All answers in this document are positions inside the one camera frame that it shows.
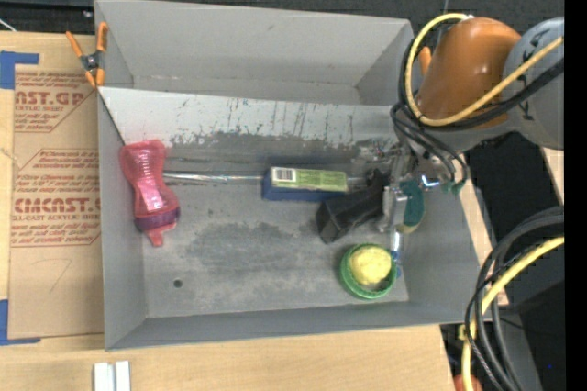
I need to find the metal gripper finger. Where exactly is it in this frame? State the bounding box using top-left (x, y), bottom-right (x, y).
top-left (381, 185), bottom-right (409, 264)

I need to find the teal and yellow sponge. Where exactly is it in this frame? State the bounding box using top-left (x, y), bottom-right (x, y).
top-left (397, 178), bottom-right (426, 235)

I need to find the black angular block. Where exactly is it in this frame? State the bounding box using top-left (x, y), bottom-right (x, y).
top-left (315, 168), bottom-right (391, 245)

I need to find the yellow ball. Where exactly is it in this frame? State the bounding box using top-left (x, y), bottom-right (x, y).
top-left (349, 244), bottom-right (393, 288)

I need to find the blue box with green label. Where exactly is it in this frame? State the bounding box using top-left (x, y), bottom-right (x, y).
top-left (260, 165), bottom-right (364, 204)

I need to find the grey metal bin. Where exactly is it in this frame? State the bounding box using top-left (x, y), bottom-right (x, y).
top-left (94, 0), bottom-right (497, 352)

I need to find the pink plastic bottle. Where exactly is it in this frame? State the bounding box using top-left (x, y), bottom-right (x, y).
top-left (117, 139), bottom-right (182, 249)

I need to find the brown cardboard board red print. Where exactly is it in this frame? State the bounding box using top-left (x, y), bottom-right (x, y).
top-left (0, 30), bottom-right (107, 347)

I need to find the green ring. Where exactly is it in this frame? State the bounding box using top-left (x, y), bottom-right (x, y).
top-left (338, 242), bottom-right (399, 301)

